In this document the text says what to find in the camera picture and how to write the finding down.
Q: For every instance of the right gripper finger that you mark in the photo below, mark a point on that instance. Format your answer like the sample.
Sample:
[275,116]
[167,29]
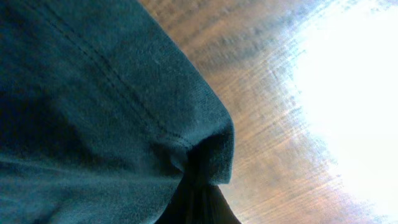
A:
[196,200]

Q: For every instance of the dark green t-shirt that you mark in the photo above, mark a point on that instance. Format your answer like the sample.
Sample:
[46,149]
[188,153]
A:
[99,109]

